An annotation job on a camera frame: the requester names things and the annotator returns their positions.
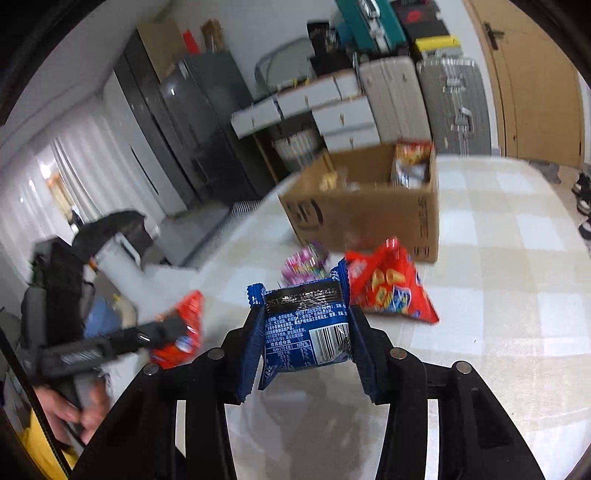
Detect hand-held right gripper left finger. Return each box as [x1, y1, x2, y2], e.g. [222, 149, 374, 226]
[69, 305, 269, 480]

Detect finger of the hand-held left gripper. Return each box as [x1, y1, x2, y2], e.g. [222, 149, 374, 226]
[133, 315, 188, 348]

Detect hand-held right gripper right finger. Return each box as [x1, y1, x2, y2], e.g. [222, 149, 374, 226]
[346, 302, 548, 480]

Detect small red snack packet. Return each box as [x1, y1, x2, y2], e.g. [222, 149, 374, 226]
[150, 291, 206, 370]

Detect blue cookie packet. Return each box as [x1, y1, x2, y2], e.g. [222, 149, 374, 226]
[240, 265, 370, 404]

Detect red triangular chips bag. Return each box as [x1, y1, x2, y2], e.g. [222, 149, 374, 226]
[345, 237, 439, 324]

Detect purple candy bag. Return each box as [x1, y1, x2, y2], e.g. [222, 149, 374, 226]
[284, 244, 328, 287]

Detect brown cardboard box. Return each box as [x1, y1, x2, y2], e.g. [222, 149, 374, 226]
[278, 143, 440, 264]

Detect snack packets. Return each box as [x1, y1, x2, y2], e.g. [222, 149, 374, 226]
[392, 143, 435, 190]

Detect person's left hand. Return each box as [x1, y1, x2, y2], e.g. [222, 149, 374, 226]
[34, 381, 114, 450]

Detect person's blue jeans leg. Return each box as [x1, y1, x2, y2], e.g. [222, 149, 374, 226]
[85, 295, 139, 340]

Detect checked tablecloth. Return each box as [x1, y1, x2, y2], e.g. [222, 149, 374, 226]
[139, 154, 591, 480]

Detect woven laundry basket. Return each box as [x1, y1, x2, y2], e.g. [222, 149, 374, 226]
[272, 131, 324, 171]

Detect dark grey refrigerator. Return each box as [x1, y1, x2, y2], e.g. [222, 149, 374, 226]
[113, 51, 273, 217]

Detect white desk with drawers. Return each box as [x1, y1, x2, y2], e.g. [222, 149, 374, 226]
[231, 74, 384, 155]

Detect beige suitcase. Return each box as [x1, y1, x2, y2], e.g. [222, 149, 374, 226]
[358, 58, 432, 144]

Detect silver suitcase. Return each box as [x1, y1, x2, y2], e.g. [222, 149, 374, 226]
[416, 58, 492, 155]

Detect pile of dark shoes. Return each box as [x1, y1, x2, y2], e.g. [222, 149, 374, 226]
[571, 170, 591, 254]

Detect flat cardboard sheet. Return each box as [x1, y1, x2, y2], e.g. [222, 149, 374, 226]
[136, 18, 185, 79]

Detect black printed bag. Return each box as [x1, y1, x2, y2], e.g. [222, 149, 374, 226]
[307, 21, 352, 77]

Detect wooden door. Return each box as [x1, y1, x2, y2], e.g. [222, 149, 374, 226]
[464, 0, 587, 169]

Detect teal suitcase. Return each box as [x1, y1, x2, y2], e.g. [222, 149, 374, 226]
[335, 0, 409, 51]

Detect black red logo shoe box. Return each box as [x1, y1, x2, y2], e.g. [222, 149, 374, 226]
[390, 0, 451, 38]

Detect arched grey frame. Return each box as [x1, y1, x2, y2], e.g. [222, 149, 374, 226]
[254, 39, 315, 97]

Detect dark door handle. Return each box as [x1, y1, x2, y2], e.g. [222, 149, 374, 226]
[482, 22, 506, 51]

